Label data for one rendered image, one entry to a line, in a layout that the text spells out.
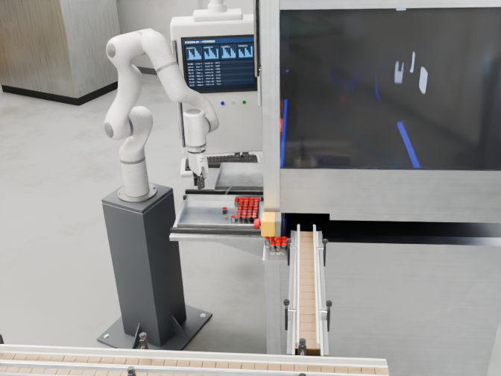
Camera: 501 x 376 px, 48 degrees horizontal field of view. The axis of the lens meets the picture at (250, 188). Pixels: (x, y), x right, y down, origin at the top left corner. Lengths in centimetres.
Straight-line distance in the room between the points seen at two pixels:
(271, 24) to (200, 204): 98
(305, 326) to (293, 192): 59
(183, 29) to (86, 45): 377
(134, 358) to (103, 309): 171
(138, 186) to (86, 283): 116
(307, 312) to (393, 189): 62
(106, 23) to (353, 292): 517
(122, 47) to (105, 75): 465
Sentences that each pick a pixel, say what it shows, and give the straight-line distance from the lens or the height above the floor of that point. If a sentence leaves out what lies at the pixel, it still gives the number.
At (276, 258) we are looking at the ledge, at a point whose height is 88.
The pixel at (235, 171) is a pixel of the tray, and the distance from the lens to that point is 289.
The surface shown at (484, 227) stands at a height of 86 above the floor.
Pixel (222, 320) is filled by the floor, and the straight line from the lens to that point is 330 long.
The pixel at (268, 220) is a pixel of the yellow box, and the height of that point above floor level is 103.
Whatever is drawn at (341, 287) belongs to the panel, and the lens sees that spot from 247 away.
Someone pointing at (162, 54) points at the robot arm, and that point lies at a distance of 228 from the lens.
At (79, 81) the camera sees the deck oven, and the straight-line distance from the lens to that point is 673.
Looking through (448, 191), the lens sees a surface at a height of 112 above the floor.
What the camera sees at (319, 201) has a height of 107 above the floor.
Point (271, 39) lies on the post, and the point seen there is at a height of 170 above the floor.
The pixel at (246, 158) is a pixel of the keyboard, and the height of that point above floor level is 83.
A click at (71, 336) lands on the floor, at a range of 338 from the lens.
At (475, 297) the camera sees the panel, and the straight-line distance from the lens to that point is 260.
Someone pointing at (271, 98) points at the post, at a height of 149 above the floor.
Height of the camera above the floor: 217
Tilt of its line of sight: 28 degrees down
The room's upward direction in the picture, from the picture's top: 2 degrees counter-clockwise
